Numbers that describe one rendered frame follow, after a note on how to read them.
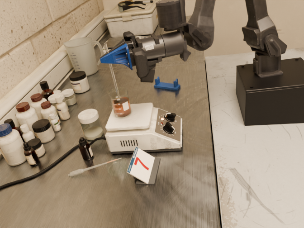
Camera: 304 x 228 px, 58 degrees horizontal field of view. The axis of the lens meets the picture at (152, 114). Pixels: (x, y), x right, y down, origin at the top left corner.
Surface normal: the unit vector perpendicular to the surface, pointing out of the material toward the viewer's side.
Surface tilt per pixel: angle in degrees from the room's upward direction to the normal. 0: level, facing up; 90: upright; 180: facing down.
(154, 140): 90
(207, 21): 58
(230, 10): 90
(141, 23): 93
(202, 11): 86
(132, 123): 0
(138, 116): 0
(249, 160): 0
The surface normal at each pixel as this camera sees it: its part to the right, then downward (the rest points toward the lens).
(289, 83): -0.18, -0.86
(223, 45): -0.12, 0.55
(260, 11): 0.28, 0.41
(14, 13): 0.98, -0.06
